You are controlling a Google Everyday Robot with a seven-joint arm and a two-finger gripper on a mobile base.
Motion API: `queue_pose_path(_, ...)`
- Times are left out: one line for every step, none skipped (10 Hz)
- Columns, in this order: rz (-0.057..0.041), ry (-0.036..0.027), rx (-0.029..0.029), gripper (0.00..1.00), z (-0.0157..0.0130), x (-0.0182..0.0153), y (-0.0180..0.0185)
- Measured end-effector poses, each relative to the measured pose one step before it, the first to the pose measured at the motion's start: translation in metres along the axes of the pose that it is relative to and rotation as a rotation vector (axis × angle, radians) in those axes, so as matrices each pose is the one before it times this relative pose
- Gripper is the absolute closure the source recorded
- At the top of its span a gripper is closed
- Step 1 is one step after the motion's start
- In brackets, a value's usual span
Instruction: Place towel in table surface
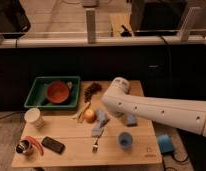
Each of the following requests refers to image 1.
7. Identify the yellow apple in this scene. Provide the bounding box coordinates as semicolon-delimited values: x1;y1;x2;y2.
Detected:
84;109;96;123

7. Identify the blue-grey towel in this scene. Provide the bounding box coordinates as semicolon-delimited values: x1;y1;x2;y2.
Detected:
91;109;109;137

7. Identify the small item in bin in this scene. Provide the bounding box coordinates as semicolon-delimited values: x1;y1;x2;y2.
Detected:
66;82;73;90

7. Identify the blue sponge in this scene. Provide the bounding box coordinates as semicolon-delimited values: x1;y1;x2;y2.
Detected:
126;114;137;126

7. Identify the red chili pepper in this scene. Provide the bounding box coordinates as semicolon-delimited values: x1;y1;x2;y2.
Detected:
23;136;44;156

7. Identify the metal fork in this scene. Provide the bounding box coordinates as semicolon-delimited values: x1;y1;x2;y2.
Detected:
92;130;103;153

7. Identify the small metal cup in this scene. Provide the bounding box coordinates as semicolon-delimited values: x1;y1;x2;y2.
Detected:
16;140;33;156

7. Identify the green plastic bin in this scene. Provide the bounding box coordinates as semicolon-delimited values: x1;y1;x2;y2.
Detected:
24;76;80;110

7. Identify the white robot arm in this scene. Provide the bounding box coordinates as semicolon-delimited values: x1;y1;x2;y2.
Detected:
102;77;206;137

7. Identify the bunch of dark grapes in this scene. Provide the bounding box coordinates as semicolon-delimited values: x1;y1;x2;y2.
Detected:
84;82;102;102

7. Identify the blue plastic cup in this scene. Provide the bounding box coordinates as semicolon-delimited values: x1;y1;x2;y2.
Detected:
118;132;133;149

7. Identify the white paper cup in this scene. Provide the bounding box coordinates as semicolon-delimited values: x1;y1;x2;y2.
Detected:
24;108;44;128

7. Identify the white rail frame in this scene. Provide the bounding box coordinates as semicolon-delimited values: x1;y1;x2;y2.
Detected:
0;8;206;48

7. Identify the black box top right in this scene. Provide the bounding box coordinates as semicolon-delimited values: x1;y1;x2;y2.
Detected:
130;0;187;36

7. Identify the orange bowl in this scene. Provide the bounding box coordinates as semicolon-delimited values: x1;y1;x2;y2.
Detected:
45;81;70;104

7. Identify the black smartphone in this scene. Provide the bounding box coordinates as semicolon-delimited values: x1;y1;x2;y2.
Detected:
41;137;65;154

